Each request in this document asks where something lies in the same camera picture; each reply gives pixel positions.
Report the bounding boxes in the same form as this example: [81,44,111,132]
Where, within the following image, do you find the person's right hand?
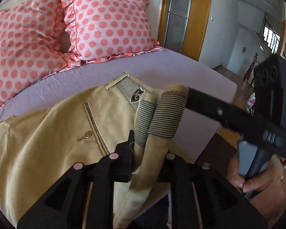
[227,154,286,227]

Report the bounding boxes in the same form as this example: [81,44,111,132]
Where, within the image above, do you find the pink polka dot pillow left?
[0,0,80,108]

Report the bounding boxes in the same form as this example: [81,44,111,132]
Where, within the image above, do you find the pink polka dot pillow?
[60,0,163,63]
[0,0,80,108]

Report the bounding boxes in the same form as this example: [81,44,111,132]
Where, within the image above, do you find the wooden framed glass door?
[157,0,212,61]

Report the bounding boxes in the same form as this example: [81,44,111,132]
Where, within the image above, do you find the pink polka dot pillow right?
[60,0,163,63]

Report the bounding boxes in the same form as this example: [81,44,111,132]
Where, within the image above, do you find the lavender bed sheet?
[0,47,238,196]

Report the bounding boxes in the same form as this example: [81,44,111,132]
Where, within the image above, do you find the khaki pants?
[0,72,189,228]

